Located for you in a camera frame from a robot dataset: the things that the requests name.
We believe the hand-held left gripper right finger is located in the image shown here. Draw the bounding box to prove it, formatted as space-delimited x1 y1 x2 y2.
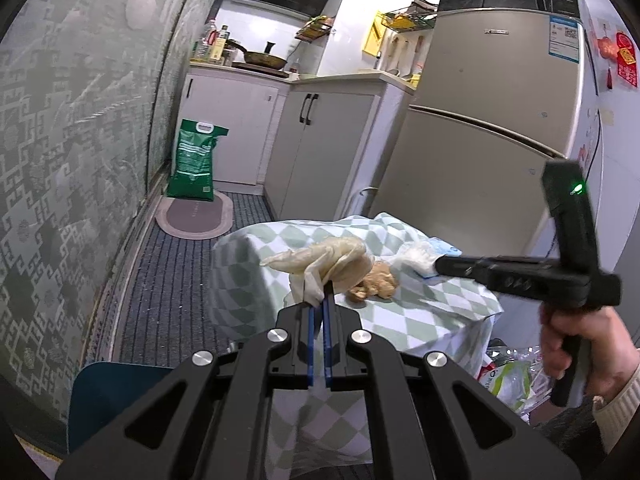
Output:
322 282 583 480

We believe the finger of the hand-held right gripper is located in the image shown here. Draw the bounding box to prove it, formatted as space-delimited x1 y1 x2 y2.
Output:
434 255 493 286

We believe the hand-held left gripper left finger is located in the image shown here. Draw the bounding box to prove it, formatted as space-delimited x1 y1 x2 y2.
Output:
55 305 323 480

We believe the blue white plastic packet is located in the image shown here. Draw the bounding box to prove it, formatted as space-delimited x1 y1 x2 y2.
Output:
395 237 463 281

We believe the brown food scrap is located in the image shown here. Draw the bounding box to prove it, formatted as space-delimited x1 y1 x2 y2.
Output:
348 261 401 303

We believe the beige plastic glove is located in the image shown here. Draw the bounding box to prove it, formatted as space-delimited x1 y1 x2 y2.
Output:
260 237 375 307

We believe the blue trash bin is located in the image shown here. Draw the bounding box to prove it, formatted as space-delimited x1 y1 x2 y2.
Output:
67 362 173 453

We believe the person's right forearm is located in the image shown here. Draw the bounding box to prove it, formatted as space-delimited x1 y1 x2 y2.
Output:
592 360 640 453

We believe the person's right hand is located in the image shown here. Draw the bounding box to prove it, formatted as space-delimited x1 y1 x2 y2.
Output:
539 303 640 401

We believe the green white checkered tablecloth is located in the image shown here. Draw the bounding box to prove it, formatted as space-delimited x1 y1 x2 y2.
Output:
210 212 503 468

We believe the beige refrigerator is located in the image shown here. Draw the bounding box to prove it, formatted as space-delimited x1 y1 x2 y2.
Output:
367 7 640 311

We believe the clear plastic bag with groceries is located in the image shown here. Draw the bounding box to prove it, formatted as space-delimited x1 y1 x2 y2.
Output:
477 345 551 421

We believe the oval grey floor mat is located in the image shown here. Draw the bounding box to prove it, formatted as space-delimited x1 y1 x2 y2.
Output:
155 194 235 238

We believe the red paper decoration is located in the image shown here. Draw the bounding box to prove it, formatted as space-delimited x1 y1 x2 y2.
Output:
597 32 640 88

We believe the blue white fridge label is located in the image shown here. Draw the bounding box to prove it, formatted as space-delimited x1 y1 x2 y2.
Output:
547 16 581 63

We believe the green rice bag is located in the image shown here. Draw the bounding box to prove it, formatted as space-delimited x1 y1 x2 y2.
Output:
166 119 230 201

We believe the white kitchen cabinet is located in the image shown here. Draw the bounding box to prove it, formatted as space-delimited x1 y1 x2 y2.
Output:
181 71 291 187

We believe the yellow cutting board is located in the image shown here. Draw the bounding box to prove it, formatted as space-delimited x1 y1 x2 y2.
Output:
362 11 385 56

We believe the black induction cooktop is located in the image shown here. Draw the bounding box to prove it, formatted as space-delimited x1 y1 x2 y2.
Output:
232 61 292 79

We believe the frying pan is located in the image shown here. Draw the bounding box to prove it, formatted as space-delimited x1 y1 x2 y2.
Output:
227 40 288 70

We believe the frosted patterned glass door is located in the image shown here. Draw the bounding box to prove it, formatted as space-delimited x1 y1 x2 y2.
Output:
0 0 236 411

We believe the dark capped sauce bottle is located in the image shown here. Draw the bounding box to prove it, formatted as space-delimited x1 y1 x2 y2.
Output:
215 25 232 63

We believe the large clear oil bottle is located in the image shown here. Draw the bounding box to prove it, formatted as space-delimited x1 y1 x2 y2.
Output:
192 19 219 63

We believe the grey cabinet with black handles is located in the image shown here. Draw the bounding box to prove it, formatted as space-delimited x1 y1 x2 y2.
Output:
264 72 416 222

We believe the black wire wall rack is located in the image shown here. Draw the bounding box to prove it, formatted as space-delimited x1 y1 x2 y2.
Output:
382 0 441 31

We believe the wall spice rack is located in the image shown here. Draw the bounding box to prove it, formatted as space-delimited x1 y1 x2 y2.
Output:
295 15 335 41

